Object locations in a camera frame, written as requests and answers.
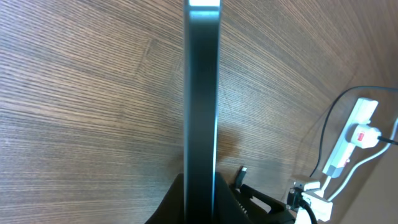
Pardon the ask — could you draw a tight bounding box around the white power strip cord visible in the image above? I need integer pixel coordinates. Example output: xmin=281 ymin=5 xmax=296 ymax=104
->
xmin=318 ymin=118 xmax=398 ymax=202

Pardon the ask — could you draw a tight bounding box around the black USB charging cable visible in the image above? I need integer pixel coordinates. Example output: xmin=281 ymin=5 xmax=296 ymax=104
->
xmin=234 ymin=85 xmax=398 ymax=190

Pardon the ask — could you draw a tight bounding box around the blue Galaxy smartphone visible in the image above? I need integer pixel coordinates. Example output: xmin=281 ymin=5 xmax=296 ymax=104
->
xmin=183 ymin=0 xmax=221 ymax=223

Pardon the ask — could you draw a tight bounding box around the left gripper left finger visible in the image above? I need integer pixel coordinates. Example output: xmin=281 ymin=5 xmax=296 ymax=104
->
xmin=146 ymin=173 xmax=184 ymax=224

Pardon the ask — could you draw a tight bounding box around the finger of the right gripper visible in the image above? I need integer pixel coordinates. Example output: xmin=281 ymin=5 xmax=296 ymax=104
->
xmin=229 ymin=184 xmax=281 ymax=224

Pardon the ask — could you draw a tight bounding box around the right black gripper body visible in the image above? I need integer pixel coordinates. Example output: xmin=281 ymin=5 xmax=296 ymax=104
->
xmin=269 ymin=203 xmax=295 ymax=224

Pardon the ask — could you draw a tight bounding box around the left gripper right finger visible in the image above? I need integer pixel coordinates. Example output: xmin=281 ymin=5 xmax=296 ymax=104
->
xmin=215 ymin=172 xmax=250 ymax=224

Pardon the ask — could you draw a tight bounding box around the white charger plug adapter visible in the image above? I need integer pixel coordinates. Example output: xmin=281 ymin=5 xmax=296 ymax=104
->
xmin=346 ymin=124 xmax=381 ymax=149

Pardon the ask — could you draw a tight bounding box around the white power strip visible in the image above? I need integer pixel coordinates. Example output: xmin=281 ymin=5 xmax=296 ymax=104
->
xmin=322 ymin=98 xmax=379 ymax=178

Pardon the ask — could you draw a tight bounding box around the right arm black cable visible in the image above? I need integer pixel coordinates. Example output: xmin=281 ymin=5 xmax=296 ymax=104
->
xmin=298 ymin=198 xmax=318 ymax=224

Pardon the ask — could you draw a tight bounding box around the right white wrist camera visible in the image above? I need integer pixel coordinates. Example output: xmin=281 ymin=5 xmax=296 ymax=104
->
xmin=285 ymin=175 xmax=333 ymax=224

